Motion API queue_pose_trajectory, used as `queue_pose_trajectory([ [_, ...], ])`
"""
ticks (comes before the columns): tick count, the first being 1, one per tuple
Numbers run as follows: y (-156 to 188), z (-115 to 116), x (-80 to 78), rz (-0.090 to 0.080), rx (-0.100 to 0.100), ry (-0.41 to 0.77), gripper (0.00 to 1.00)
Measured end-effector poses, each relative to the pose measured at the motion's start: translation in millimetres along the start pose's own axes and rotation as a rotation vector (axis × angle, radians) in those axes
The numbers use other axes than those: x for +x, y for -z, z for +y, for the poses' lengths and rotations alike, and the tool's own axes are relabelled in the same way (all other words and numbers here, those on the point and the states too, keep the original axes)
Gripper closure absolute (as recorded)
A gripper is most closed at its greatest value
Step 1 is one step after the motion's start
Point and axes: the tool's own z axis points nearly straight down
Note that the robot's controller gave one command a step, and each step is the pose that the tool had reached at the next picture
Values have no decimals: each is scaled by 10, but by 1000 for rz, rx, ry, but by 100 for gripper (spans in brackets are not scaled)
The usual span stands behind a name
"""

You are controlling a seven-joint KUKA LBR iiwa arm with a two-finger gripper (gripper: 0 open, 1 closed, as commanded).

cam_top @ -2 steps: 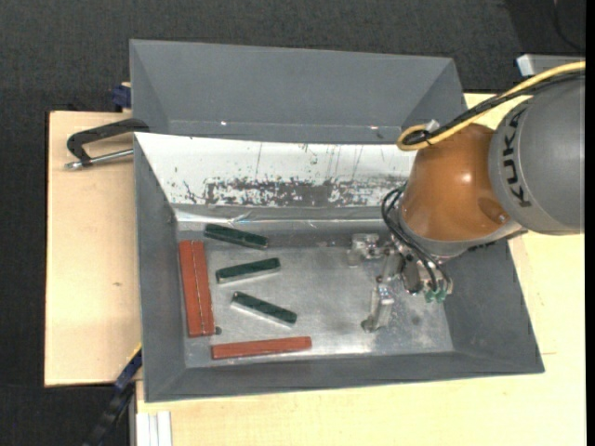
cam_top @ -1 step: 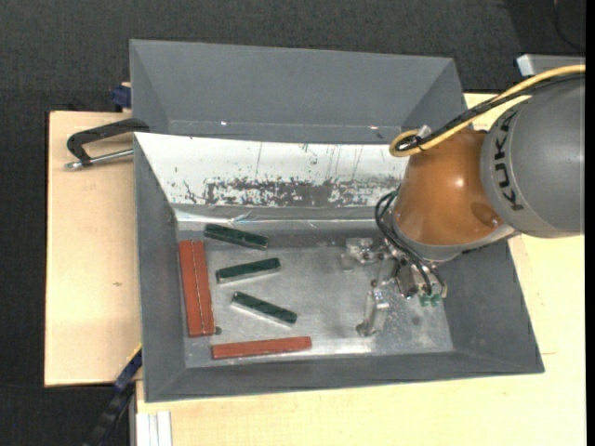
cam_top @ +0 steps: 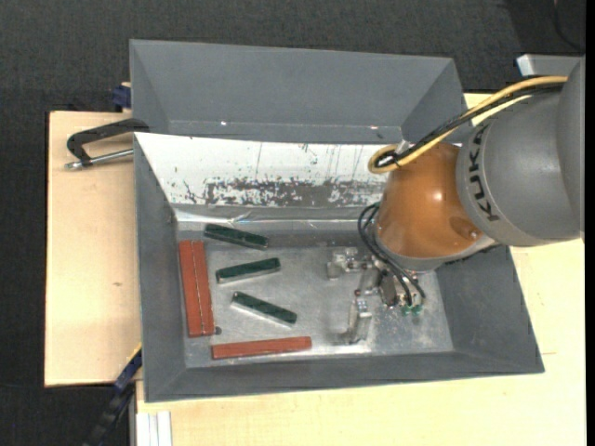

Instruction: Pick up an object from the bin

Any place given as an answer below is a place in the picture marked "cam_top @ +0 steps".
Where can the pale flat board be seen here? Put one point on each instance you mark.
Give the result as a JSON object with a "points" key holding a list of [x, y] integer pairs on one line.
{"points": [[93, 249]]}

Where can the dark green flat block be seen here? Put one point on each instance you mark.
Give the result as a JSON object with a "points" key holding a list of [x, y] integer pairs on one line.
{"points": [[264, 309], [236, 236], [248, 270]]}

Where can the grey metal bin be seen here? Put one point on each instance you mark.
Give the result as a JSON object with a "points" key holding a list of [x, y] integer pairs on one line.
{"points": [[288, 86]]}

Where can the red-brown flat block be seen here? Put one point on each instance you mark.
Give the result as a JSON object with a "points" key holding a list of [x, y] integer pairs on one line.
{"points": [[190, 291], [204, 291], [261, 347]]}

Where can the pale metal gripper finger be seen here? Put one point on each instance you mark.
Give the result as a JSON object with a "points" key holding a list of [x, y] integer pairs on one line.
{"points": [[359, 319], [337, 264]]}

